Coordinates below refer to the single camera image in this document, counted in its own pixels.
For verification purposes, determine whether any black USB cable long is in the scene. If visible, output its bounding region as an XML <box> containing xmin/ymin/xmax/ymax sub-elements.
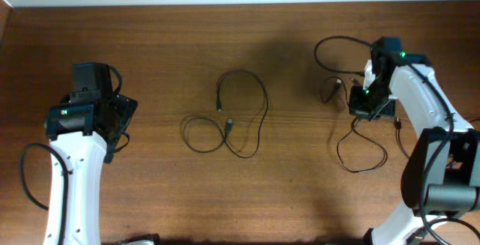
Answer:
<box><xmin>181</xmin><ymin>69</ymin><xmax>270</xmax><ymax>159</ymax></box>

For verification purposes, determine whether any right camera cable black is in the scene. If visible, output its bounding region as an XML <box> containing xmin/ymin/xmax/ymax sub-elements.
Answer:
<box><xmin>313</xmin><ymin>35</ymin><xmax>480</xmax><ymax>245</ymax></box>

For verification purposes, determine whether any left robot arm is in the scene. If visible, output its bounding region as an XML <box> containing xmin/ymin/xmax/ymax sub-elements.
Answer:
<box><xmin>43</xmin><ymin>62</ymin><xmax>138</xmax><ymax>244</ymax></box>

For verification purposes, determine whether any left camera cable black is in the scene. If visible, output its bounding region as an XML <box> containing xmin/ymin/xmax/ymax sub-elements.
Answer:
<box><xmin>18</xmin><ymin>143</ymin><xmax>70</xmax><ymax>244</ymax></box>

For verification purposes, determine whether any camera cable black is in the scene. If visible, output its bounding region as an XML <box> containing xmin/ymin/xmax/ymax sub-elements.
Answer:
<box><xmin>18</xmin><ymin>143</ymin><xmax>70</xmax><ymax>244</ymax></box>
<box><xmin>313</xmin><ymin>35</ymin><xmax>480</xmax><ymax>245</ymax></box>

